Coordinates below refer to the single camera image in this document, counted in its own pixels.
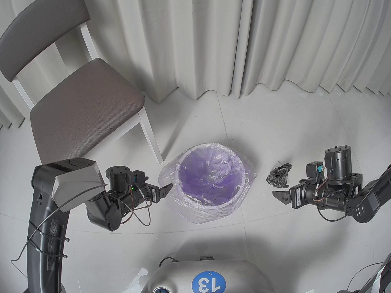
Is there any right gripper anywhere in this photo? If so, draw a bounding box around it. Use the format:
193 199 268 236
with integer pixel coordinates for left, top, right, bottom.
272 180 324 209

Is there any white curtain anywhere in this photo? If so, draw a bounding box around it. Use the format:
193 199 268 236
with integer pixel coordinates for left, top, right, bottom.
238 0 391 98
0 0 243 130

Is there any white trash bin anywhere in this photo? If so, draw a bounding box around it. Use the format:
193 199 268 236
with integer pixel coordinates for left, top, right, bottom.
169 145 248 210

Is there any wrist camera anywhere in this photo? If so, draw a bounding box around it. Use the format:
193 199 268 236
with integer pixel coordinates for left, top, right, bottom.
132 170 147 188
306 162 324 182

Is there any purple plastic bag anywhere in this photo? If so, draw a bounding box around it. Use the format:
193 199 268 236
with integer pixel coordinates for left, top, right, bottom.
159 143 255 224

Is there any crumpled black plastic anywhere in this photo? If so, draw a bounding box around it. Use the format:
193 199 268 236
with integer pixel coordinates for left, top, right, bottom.
266 163 293 189

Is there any grey padded white chair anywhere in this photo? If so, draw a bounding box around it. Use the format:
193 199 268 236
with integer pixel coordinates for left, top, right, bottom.
0 0 164 165

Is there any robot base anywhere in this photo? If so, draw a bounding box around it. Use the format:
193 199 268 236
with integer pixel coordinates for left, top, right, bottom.
142 255 277 293

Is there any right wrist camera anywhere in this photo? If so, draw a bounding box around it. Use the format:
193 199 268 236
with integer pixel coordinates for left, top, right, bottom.
306 162 324 182

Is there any black cable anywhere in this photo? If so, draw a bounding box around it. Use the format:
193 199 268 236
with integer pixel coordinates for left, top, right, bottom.
158 257 180 268
346 262 384 293
316 206 352 223
131 199 153 227

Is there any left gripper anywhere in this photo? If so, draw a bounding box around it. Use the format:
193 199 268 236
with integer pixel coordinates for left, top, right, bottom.
145 184 163 205

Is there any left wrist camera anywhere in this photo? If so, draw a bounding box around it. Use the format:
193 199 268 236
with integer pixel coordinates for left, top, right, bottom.
132 170 147 188

